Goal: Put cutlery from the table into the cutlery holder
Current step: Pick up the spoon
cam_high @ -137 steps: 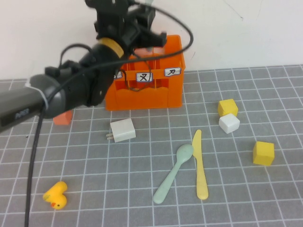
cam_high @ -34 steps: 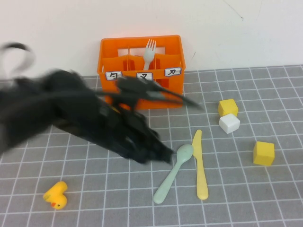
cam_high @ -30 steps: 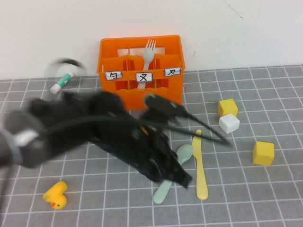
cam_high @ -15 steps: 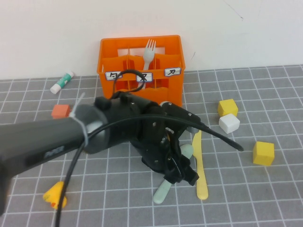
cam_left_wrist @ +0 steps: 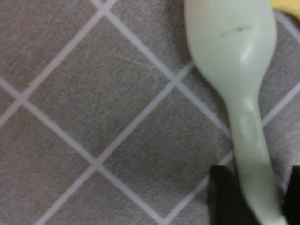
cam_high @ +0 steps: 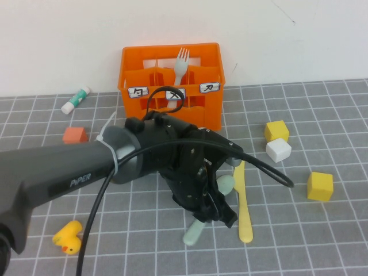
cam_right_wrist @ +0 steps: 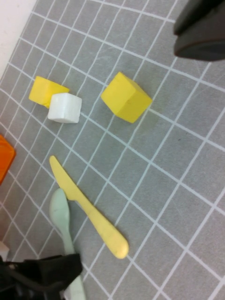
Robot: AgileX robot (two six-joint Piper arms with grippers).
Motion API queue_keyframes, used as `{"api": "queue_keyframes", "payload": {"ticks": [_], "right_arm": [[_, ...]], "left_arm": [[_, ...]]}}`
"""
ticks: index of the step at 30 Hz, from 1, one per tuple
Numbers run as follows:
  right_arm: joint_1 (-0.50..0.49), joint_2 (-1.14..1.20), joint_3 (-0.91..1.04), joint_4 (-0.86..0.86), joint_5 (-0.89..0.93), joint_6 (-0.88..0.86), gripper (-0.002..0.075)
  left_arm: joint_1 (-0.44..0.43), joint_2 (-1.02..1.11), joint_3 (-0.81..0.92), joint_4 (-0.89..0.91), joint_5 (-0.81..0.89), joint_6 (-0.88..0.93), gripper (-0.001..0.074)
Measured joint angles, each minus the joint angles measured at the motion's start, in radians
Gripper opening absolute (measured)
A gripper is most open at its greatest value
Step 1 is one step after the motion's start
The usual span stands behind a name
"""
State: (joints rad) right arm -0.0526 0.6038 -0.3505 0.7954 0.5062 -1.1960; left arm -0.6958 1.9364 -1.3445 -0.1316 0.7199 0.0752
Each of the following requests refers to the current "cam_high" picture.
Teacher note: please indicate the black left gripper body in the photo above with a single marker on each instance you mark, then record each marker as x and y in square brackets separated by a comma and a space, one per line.
[192, 184]

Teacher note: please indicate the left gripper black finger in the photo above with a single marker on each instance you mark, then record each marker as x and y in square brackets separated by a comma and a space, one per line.
[227, 214]
[202, 215]

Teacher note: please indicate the yellow plastic knife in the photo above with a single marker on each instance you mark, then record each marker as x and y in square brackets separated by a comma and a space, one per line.
[244, 212]

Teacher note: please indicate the pale green plastic spoon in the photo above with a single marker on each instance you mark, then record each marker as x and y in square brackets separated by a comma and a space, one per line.
[227, 184]

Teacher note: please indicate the grey plastic fork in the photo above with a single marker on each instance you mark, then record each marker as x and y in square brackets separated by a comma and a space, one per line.
[181, 66]

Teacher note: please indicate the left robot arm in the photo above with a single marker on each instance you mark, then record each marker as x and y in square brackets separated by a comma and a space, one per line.
[57, 169]

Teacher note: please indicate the orange plastic cutlery holder crate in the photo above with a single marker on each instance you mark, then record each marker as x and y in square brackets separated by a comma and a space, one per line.
[212, 109]

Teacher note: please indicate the grey grid tablecloth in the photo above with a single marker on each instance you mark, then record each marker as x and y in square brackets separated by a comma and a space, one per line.
[287, 253]

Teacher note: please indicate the white foam cube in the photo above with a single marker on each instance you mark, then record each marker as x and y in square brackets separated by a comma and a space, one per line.
[278, 151]

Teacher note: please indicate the white zip tie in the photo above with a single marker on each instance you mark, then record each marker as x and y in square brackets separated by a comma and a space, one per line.
[110, 149]

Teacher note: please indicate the white label fork character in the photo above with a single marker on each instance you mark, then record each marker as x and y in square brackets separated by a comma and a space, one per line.
[172, 95]

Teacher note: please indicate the yellow foam cube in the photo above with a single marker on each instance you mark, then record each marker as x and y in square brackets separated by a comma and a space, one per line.
[276, 130]
[319, 187]

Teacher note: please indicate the white label knife character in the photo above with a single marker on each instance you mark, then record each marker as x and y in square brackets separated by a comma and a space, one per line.
[210, 87]

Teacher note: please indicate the white label spoon character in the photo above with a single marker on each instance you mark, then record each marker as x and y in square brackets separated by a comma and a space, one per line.
[138, 92]

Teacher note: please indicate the salmon pink foam cube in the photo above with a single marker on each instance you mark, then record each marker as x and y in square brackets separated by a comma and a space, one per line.
[74, 135]

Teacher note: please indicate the yellow rubber duck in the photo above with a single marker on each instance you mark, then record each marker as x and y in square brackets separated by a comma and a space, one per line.
[69, 238]

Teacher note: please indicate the white green glue stick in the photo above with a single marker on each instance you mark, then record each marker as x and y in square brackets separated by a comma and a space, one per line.
[75, 100]

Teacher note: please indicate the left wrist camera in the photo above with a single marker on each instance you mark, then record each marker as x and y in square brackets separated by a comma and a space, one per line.
[221, 143]

